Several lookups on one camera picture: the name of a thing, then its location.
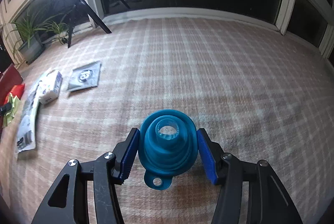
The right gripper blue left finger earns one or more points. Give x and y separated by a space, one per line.
125 153

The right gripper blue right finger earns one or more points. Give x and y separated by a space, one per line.
210 153

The blue silicone collapsible funnel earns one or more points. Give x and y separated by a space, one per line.
167 147

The grey foil sachet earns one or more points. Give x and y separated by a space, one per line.
84 77

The white patterned tissue pack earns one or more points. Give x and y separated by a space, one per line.
50 87

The white printed plastic package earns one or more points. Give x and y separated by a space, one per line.
26 134

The pink plaid blanket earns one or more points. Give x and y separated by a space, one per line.
257 93

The yellow green fabric item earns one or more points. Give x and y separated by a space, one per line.
9 109

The red folded fabric bag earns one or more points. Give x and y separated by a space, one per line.
16 91

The dark red paper bag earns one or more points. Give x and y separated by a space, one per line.
9 78

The potted spider plant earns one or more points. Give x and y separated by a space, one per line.
36 22

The black tripod stand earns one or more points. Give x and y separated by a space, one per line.
79 8

